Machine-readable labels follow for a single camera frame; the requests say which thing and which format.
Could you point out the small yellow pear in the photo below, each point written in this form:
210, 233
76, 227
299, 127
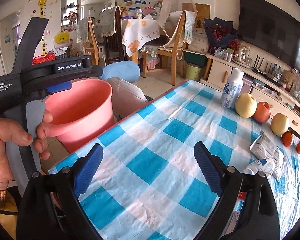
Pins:
246, 105

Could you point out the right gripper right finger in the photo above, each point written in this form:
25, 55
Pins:
258, 218

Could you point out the dining table with cloth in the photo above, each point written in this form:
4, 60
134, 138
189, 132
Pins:
136, 33

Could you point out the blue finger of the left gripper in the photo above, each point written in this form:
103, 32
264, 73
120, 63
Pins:
59, 87

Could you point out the electric kettle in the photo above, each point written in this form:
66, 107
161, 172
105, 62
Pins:
242, 57

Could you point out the dark flower bouquet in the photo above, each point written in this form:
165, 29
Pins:
220, 33

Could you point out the wifi router with antennas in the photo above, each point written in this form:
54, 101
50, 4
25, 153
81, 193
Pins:
271, 71

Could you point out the large yellow pear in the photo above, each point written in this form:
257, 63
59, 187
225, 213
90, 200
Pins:
279, 124

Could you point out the pink storage box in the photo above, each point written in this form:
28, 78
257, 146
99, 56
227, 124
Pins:
247, 84

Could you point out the person's left hand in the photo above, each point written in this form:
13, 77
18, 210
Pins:
10, 130

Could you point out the red apple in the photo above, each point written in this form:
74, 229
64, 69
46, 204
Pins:
262, 113

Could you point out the wooden chair with cloth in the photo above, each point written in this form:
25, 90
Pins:
170, 50

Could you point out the white printed foil packet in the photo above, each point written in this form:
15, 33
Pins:
264, 148

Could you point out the white blue plastic bottle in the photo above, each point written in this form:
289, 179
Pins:
232, 88

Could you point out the blue round stool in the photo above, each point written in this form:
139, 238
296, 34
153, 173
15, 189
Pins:
126, 70

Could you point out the black flat television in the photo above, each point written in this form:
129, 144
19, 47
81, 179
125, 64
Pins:
271, 29

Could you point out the giraffe height chart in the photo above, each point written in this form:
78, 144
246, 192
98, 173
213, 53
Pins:
44, 22

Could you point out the blue white checkered tablecloth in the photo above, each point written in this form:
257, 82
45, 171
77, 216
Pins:
149, 185

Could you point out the cream TV cabinet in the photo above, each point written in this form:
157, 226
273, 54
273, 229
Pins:
218, 70

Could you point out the pink plastic trash bin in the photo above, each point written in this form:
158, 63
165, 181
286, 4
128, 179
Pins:
81, 113

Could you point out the green waste bin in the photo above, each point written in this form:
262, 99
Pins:
193, 72

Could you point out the orange tangerine with leaf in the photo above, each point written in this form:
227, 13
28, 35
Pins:
287, 139

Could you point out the white blue milk carton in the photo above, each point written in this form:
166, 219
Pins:
230, 226

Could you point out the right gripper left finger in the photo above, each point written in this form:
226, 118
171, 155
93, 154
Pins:
50, 208

